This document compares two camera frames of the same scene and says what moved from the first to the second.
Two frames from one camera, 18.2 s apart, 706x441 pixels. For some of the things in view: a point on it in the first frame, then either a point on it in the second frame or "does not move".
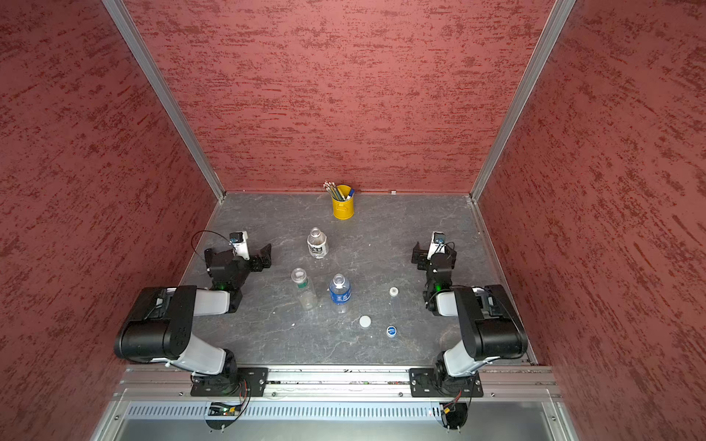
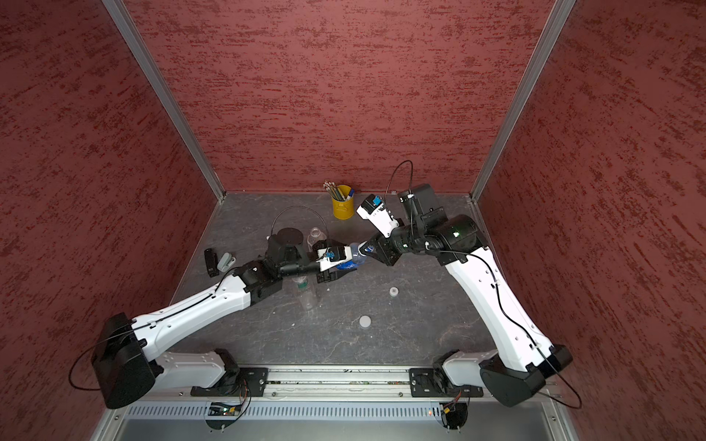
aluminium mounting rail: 176,382 does not move
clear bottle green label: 306,294 does not move
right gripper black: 421,256 to 387,253
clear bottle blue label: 340,294 to 357,261
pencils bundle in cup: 334,190 does not move
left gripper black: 258,266 to 330,277
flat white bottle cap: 365,321 does not move
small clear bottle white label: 317,243 does not move
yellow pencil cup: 344,209 does not move
